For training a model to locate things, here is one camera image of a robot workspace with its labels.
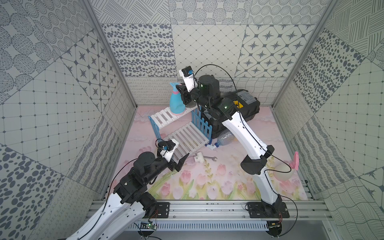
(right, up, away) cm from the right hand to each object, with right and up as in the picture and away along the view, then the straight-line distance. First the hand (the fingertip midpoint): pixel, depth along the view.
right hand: (179, 87), depth 67 cm
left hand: (-1, -25, -1) cm, 25 cm away
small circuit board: (-16, -66, +3) cm, 68 cm away
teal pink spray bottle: (-2, -8, +7) cm, 11 cm away
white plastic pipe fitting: (+9, -38, +22) cm, 46 cm away
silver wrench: (+18, -40, +25) cm, 51 cm away
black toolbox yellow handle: (+40, -2, +34) cm, 52 cm away
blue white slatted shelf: (+3, -27, +32) cm, 42 cm away
